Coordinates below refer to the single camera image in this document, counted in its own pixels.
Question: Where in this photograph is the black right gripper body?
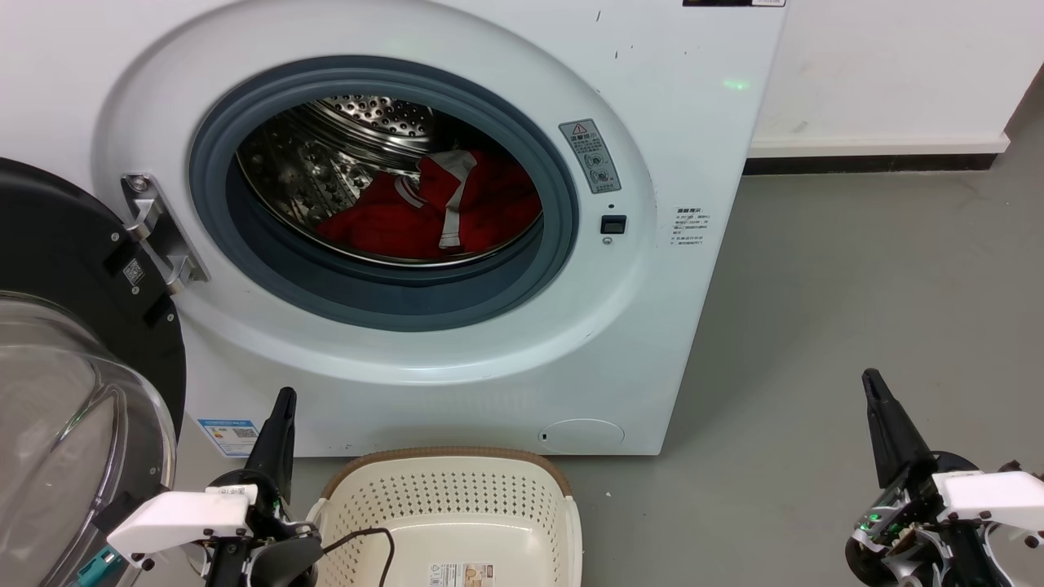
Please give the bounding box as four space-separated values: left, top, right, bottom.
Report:
844 451 989 587

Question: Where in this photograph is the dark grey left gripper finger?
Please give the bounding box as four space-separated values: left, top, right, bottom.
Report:
244 387 298 502

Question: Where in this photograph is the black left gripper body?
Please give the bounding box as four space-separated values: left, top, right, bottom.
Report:
208 469 296 543

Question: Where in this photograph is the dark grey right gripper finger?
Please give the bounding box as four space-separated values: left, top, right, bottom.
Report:
862 369 937 490

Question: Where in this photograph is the red white-trimmed garment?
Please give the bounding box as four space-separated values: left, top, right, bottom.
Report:
316 148 543 262

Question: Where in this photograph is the cream perforated laundry basket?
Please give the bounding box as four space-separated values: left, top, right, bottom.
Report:
306 447 583 587

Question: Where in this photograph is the printed label sticker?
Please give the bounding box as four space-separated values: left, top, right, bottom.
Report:
428 563 495 587

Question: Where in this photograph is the silver metal door hinge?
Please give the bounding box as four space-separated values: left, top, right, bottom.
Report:
121 173 210 296

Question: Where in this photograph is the stainless steel washing machine drum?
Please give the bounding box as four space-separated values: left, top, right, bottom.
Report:
237 95 543 266

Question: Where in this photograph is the black glass washer door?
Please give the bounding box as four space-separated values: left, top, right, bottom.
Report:
0 157 187 587

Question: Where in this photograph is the blue energy label sticker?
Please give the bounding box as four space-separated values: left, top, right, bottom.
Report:
197 419 260 457

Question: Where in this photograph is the grey rubber door gasket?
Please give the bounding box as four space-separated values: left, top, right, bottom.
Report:
189 55 580 333

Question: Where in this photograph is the small printed text label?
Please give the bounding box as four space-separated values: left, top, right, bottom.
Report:
672 205 710 247

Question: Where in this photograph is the round white filter cover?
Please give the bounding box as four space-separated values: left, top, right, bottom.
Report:
538 419 626 455

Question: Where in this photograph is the white front-load washing machine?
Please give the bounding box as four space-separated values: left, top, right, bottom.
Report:
0 0 788 457

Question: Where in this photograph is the grey warning sticker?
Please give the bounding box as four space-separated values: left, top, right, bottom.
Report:
559 119 622 195

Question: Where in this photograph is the black wall baseboard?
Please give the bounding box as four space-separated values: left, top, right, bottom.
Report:
744 152 1000 175

